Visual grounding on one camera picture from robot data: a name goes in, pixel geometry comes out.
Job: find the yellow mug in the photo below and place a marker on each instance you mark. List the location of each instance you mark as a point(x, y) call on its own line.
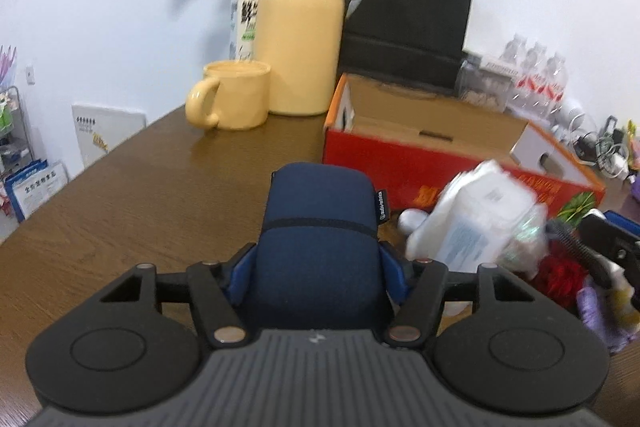
point(240, 97)

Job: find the purple paper decoration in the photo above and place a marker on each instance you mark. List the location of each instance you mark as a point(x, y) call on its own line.
point(7, 67)

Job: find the clear water bottle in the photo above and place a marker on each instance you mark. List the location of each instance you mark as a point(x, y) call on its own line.
point(534, 67)
point(512, 57)
point(555, 79)

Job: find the iridescent plastic wrap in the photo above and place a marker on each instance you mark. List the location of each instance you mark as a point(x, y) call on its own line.
point(525, 242)

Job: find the white wall socket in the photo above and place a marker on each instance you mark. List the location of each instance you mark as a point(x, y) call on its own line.
point(30, 75)

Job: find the white milk carton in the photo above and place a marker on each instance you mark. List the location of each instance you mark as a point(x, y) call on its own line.
point(246, 12)

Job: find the red rose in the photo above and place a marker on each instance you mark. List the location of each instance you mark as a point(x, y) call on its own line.
point(560, 279)

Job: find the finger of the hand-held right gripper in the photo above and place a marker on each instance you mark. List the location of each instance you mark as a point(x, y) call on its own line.
point(585, 257)

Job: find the white board with yellow print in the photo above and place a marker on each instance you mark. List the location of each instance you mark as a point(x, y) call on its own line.
point(107, 132)

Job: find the white plastic bottle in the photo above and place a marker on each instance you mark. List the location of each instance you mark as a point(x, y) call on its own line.
point(470, 227)

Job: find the clear seed container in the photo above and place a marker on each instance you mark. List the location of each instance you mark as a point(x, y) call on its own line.
point(482, 89)

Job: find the navy blue fabric pouch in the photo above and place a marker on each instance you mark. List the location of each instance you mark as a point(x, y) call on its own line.
point(315, 252)

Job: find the black paper bag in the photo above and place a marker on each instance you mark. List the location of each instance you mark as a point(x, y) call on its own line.
point(410, 7)

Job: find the red cardboard box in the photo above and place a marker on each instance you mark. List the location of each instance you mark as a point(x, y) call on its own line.
point(380, 162)

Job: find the small pale round case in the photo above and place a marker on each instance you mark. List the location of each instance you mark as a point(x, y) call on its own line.
point(411, 223)

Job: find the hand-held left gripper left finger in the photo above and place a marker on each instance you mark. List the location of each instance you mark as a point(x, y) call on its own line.
point(242, 274)

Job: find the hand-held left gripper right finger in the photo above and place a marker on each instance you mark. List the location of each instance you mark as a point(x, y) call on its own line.
point(395, 277)

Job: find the colourful snack packet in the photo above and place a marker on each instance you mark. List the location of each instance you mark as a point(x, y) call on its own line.
point(632, 142)

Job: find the purple cloth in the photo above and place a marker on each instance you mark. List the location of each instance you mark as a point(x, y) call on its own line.
point(605, 322)

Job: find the flat white paper box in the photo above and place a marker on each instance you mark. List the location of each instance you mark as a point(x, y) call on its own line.
point(500, 66)

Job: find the purple zip pouch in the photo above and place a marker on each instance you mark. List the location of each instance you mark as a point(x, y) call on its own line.
point(636, 189)

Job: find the yellow thermos jug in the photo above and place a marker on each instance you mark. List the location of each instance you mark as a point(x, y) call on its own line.
point(300, 32)

